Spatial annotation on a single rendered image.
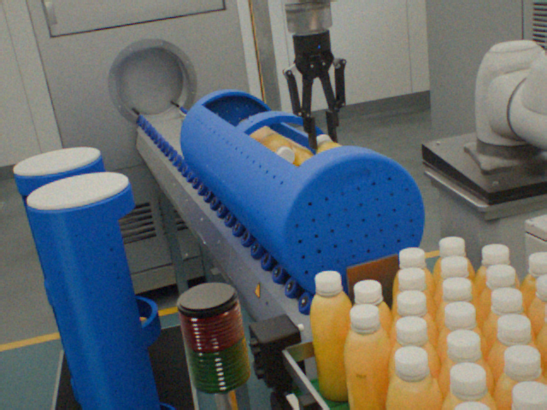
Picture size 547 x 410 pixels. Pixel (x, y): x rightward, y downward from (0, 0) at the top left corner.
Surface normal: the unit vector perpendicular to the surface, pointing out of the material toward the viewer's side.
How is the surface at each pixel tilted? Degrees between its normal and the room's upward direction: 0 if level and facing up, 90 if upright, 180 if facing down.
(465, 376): 0
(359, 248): 90
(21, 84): 90
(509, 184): 5
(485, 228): 90
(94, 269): 89
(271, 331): 0
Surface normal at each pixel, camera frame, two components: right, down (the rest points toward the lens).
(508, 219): 0.21, 0.31
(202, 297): -0.13, -0.93
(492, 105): -0.94, 0.21
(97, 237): 0.43, 0.25
